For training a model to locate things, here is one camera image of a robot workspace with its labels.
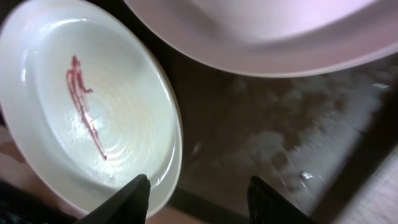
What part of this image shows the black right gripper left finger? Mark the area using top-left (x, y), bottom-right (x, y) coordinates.
top-left (76, 174), bottom-right (150, 224)

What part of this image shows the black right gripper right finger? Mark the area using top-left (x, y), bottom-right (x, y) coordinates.
top-left (247, 176), bottom-right (315, 224)

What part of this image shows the cream white plate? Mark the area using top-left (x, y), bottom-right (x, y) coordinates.
top-left (1, 1), bottom-right (183, 216)

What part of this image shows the pink plate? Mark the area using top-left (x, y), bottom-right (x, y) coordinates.
top-left (126, 0), bottom-right (397, 78)

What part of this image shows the dark brown serving tray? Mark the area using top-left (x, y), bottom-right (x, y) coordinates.
top-left (98, 1), bottom-right (397, 223)

